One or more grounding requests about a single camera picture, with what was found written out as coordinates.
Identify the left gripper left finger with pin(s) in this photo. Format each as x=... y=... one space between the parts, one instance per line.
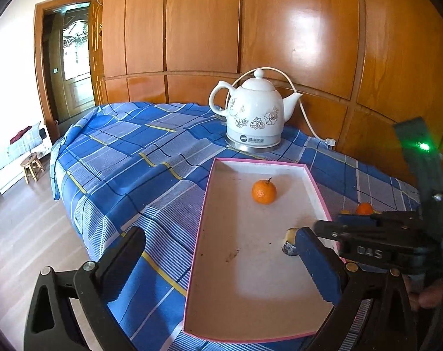
x=51 y=322

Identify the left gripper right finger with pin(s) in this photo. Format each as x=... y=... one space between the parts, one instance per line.
x=389 y=323

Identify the orange tangerine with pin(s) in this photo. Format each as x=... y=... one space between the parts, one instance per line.
x=264 y=192
x=364 y=209

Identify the person right hand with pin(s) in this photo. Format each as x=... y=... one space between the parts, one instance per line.
x=430 y=297

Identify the pink shallow cardboard tray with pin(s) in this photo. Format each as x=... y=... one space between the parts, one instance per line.
x=243 y=288

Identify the small wooden stool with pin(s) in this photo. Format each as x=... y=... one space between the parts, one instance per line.
x=30 y=165

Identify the blue plaid tablecloth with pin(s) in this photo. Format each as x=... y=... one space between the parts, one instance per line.
x=145 y=165

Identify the white sofa with cushion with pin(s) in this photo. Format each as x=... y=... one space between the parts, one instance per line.
x=36 y=140

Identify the white ceramic electric kettle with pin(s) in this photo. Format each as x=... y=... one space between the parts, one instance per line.
x=255 y=112

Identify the wooden door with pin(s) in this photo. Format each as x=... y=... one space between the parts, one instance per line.
x=62 y=62

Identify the wooden wall cabinet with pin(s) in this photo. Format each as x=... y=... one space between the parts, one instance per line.
x=362 y=65

